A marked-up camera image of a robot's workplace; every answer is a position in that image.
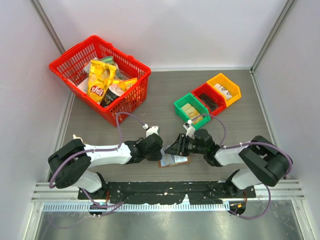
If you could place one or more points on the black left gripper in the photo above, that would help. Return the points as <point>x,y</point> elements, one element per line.
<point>156,157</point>

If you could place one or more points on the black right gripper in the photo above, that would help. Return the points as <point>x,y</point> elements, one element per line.
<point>178,147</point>

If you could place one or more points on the brown leather card holder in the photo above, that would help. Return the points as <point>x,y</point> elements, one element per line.
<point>181,160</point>

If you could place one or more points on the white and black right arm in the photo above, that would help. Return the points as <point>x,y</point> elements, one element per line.
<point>266,163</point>

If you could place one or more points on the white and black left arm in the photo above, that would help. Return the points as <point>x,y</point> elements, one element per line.
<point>70,165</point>

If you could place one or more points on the gold cards in green bin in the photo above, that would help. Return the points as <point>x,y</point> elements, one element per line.
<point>192,113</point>

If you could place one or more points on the green plastic bin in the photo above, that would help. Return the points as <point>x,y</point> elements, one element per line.
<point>191,100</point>

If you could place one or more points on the dark item in red bin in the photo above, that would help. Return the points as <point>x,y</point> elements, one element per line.
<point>214,103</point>

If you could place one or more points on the red plastic bin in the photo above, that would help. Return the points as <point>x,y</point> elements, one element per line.
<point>205,88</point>

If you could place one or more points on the black and white cup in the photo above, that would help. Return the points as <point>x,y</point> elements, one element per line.
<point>113,92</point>

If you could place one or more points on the yellow snack packet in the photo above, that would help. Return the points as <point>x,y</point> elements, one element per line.
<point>124,85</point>

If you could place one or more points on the white label in yellow bin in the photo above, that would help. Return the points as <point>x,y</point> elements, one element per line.
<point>223,91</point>

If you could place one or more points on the red plastic shopping basket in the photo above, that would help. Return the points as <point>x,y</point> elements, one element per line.
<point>69,68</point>

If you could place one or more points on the green squeeze bottle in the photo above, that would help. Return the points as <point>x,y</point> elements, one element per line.
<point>77,137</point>

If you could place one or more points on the yellow plastic bin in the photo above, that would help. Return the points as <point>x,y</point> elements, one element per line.
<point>233,88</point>

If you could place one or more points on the yellow Lays chips bag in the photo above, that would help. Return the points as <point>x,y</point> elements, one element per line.
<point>101,76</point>

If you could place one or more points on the green snack packet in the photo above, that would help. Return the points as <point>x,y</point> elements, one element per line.
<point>108,60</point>

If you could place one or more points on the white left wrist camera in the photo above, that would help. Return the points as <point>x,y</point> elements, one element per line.
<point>149,130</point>

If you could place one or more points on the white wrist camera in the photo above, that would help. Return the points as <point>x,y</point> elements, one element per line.
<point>149,130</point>
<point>189,127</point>

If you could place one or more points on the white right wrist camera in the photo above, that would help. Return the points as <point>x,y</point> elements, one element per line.
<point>189,127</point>

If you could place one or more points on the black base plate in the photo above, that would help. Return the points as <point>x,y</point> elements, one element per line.
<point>169,192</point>

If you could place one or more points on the white cable duct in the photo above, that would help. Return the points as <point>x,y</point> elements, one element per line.
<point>90,207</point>

